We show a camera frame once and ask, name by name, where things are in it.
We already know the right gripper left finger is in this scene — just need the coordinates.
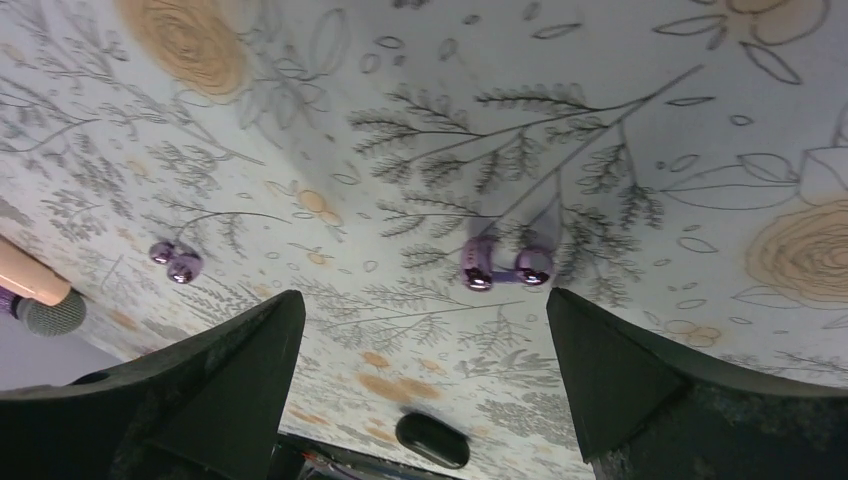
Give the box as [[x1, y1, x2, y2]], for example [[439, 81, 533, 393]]
[[1, 290, 306, 479]]

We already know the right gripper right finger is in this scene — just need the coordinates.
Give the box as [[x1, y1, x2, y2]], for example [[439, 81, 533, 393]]
[[546, 288, 847, 479]]

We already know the purple earbud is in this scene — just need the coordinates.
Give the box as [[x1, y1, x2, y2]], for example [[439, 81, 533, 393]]
[[148, 241, 204, 285], [458, 236, 555, 293]]

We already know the black earbud charging case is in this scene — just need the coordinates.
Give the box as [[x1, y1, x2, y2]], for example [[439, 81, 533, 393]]
[[395, 412, 471, 470]]

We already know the purple glitter microphone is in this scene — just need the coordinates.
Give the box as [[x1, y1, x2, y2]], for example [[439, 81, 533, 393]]
[[1, 288, 87, 337]]

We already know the pink toy microphone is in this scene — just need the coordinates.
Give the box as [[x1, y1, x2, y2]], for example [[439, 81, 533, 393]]
[[1, 237, 71, 306]]

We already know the floral patterned mat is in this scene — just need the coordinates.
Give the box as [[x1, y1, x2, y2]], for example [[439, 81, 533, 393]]
[[1, 1, 847, 479]]

